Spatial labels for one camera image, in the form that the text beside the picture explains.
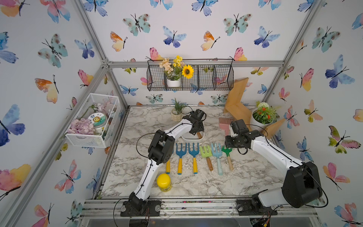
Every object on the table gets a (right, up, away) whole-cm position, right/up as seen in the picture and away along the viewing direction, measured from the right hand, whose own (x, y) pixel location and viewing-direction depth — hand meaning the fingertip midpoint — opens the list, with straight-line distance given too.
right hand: (230, 141), depth 87 cm
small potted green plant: (-34, +17, +21) cm, 43 cm away
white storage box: (-24, +1, +7) cm, 25 cm away
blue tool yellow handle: (-30, -9, +7) cm, 33 cm away
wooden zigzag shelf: (+13, +20, +23) cm, 33 cm away
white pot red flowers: (+18, +15, -4) cm, 24 cm away
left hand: (-16, +8, +15) cm, 23 cm away
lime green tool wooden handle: (-18, +2, +15) cm, 23 cm away
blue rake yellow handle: (-38, -16, +1) cm, 41 cm away
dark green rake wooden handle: (+1, -8, +8) cm, 12 cm away
